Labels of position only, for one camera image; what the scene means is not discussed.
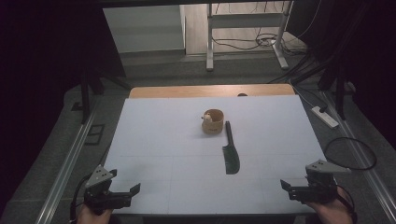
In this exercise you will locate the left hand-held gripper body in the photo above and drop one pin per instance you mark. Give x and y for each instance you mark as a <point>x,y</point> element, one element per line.
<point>99,189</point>

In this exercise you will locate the wooden table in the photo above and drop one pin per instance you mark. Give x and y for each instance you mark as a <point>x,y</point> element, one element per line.
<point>186,91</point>

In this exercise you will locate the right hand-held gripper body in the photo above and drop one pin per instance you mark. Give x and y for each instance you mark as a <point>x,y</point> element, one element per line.
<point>320,189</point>

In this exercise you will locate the white table mat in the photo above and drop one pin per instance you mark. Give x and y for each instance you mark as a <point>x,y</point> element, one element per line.
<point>162,149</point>

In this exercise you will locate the beige cup with bear figure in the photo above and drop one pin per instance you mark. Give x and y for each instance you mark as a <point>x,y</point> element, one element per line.
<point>213,126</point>

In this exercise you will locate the aluminium floor rail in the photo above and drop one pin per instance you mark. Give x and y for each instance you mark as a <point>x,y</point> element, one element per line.
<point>367,174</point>
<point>67,168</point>

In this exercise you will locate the white power strip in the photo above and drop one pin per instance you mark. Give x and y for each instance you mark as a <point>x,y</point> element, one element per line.
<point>324,117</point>

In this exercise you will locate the black tripod stand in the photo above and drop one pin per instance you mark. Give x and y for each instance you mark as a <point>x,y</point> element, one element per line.
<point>85,93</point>
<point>341,90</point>

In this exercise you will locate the small dark round object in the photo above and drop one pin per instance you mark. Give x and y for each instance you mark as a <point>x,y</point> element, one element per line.
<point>242,94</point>

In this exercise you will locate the person's left hand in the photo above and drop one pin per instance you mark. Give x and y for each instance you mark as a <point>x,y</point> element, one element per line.
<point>93,218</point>

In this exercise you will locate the white metal stand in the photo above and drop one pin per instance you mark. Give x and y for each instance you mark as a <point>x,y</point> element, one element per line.
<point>246,21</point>

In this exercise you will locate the person's right hand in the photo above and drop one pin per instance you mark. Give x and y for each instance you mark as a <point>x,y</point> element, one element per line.
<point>334,213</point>

